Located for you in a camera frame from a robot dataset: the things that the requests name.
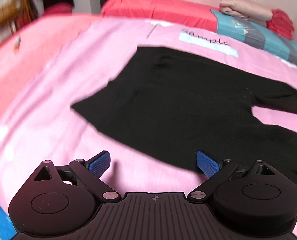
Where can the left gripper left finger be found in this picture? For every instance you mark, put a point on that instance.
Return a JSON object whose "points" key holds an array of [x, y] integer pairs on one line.
{"points": [[79, 181]]}

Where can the red cloth pile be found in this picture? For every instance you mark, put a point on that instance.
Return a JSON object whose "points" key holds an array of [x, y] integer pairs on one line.
{"points": [[59, 8]]}

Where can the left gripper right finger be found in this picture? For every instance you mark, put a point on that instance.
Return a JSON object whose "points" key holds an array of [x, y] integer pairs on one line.
{"points": [[229, 181]]}

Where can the black pants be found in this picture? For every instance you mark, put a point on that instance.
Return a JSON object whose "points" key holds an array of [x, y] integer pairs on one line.
{"points": [[170, 104]]}

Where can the pink printed bedsheet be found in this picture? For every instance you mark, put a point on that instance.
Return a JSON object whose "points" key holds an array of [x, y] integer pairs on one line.
{"points": [[41, 125]]}

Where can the folded beige blanket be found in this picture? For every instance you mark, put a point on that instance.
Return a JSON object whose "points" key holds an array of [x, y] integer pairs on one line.
{"points": [[247, 10]]}

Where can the teal grey striped pillow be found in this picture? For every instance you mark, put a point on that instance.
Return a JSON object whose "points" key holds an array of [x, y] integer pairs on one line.
{"points": [[256, 36]]}

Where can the folded red blanket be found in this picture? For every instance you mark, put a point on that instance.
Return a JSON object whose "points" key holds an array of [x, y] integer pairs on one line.
{"points": [[281, 24]]}

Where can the red mattress cover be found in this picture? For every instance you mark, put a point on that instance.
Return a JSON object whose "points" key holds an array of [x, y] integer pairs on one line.
{"points": [[176, 11]]}

